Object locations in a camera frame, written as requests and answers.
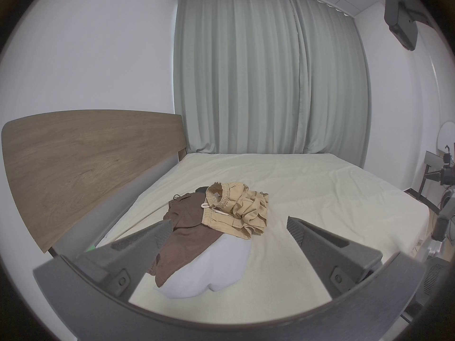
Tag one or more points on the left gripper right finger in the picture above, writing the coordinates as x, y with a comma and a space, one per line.
330, 258

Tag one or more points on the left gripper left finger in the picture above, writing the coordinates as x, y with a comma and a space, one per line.
135, 258

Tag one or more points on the beige shorts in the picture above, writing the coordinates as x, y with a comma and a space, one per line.
241, 215

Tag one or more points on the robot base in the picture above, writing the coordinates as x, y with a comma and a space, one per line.
433, 275

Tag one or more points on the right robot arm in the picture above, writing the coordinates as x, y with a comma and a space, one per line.
444, 222

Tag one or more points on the brown garment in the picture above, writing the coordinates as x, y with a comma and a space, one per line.
185, 247

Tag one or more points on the bed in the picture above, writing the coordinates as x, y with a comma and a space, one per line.
320, 197

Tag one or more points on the white garment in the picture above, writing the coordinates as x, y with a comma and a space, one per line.
220, 265

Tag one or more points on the pale green curtain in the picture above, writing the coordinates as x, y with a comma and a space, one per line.
256, 76

